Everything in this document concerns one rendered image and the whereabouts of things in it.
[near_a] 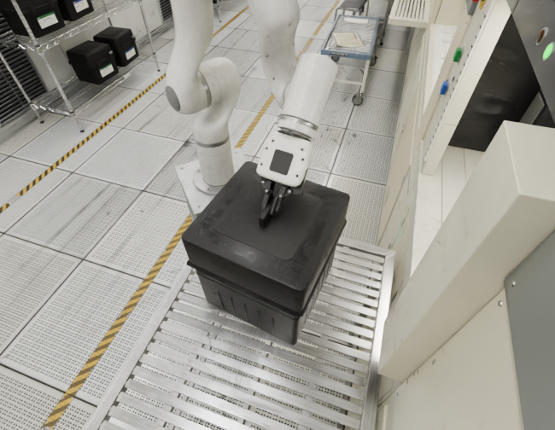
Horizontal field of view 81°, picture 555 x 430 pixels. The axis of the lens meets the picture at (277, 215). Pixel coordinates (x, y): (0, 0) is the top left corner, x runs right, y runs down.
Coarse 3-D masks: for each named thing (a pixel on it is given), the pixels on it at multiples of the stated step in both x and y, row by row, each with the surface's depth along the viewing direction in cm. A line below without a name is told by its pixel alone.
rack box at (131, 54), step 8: (104, 32) 302; (112, 32) 302; (120, 32) 303; (128, 32) 307; (96, 40) 298; (104, 40) 296; (112, 40) 295; (120, 40) 300; (128, 40) 309; (112, 48) 300; (120, 48) 300; (128, 48) 311; (136, 48) 322; (120, 56) 305; (128, 56) 313; (136, 56) 324; (120, 64) 311
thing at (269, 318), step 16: (208, 288) 82; (224, 288) 77; (320, 288) 91; (224, 304) 85; (240, 304) 79; (256, 304) 74; (256, 320) 82; (272, 320) 77; (288, 320) 73; (304, 320) 81; (288, 336) 80
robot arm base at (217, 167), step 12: (228, 144) 110; (204, 156) 109; (216, 156) 109; (228, 156) 113; (204, 168) 114; (216, 168) 113; (228, 168) 116; (204, 180) 120; (216, 180) 117; (228, 180) 119; (204, 192) 118; (216, 192) 117
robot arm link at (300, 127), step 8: (280, 120) 67; (288, 120) 65; (296, 120) 65; (304, 120) 65; (280, 128) 69; (288, 128) 66; (296, 128) 65; (304, 128) 65; (312, 128) 66; (304, 136) 67; (312, 136) 67
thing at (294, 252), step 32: (224, 192) 77; (256, 192) 77; (320, 192) 77; (192, 224) 70; (224, 224) 70; (256, 224) 70; (288, 224) 70; (320, 224) 70; (192, 256) 71; (224, 256) 65; (256, 256) 65; (288, 256) 65; (320, 256) 65; (256, 288) 68; (288, 288) 61
